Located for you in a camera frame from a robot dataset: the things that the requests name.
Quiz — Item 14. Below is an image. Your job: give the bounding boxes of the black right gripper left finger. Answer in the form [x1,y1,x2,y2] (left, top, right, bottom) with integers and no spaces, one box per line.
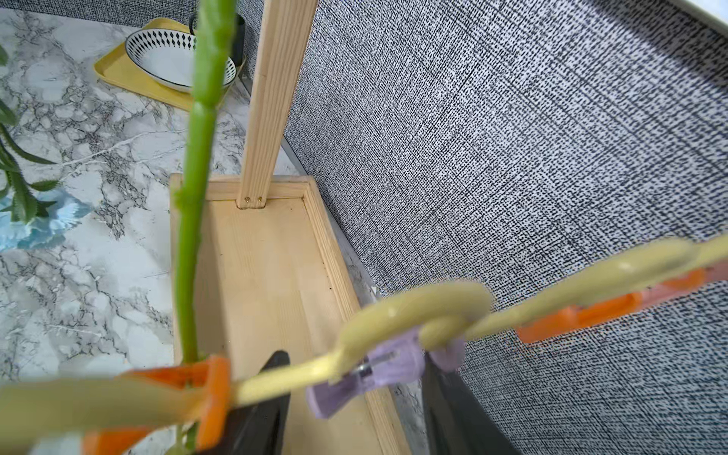
[198,350,291,455]

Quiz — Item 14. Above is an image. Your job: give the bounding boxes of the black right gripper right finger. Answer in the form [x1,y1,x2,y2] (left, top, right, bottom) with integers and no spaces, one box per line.
[422,358,519,455]

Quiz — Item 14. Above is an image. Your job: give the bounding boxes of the orange clothes peg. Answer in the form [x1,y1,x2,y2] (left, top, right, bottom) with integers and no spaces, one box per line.
[82,356,231,454]
[516,266,709,345]

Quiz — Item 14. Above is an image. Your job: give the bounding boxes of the purple clothes peg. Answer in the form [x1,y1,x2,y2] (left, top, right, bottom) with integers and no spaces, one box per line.
[306,327,466,419]

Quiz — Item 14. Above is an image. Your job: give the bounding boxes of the yellow clip hanger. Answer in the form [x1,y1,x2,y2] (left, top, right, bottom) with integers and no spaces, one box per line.
[1,236,727,453]

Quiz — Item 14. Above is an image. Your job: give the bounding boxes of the blue carnation stem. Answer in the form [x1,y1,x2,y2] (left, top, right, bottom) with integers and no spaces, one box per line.
[0,44,92,252]

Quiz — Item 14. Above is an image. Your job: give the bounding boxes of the cream white rose stem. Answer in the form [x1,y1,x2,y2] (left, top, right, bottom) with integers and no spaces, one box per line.
[164,0,237,455]

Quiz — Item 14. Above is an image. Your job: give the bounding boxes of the wooden clothes rack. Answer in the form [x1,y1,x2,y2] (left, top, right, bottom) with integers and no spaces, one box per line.
[193,1,410,454]

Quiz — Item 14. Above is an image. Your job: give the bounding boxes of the pink clothes peg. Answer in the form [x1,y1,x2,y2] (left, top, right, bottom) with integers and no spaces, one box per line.
[642,261,727,307]

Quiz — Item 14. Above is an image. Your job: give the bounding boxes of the black mug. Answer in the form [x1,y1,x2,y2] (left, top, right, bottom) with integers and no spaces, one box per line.
[188,13,246,68]

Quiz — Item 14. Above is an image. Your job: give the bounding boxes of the white striped rim bowl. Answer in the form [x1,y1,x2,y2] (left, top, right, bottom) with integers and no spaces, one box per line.
[124,27,238,94]

